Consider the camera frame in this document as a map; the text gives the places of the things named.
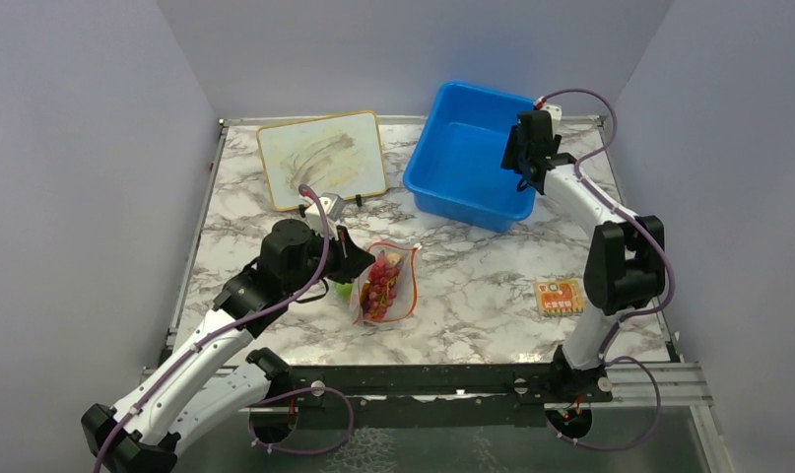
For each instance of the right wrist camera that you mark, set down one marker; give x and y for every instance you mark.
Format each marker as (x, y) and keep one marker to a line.
(554, 110)

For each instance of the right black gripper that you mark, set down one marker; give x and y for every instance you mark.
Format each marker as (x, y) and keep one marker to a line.
(511, 159)

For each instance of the orange snack packet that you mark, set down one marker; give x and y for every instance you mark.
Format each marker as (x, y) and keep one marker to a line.
(559, 297)

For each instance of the blue plastic bin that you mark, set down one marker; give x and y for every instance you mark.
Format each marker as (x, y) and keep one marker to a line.
(455, 171)

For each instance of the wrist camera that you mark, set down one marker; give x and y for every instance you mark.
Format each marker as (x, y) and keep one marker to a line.
(554, 110)
(323, 213)

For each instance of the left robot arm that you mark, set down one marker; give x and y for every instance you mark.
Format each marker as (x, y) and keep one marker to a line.
(150, 427)

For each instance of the green lime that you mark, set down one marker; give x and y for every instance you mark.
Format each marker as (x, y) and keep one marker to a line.
(344, 290)

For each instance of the small whiteboard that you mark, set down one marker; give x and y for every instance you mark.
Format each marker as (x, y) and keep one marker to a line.
(339, 154)

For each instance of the clear zip top bag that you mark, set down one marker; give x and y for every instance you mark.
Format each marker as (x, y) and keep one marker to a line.
(407, 284)

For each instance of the garlic bulb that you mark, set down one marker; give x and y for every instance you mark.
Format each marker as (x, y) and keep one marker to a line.
(394, 259)

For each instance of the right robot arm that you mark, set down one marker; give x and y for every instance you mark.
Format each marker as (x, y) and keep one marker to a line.
(624, 269)

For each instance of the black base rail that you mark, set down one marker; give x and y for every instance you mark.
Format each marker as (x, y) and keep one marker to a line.
(427, 396)

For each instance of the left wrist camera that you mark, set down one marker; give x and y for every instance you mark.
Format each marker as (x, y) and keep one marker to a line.
(323, 213)

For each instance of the red grape bunch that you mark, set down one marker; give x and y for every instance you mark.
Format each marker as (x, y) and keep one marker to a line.
(379, 289)

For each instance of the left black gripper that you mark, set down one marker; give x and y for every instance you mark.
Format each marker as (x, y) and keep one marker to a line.
(352, 259)

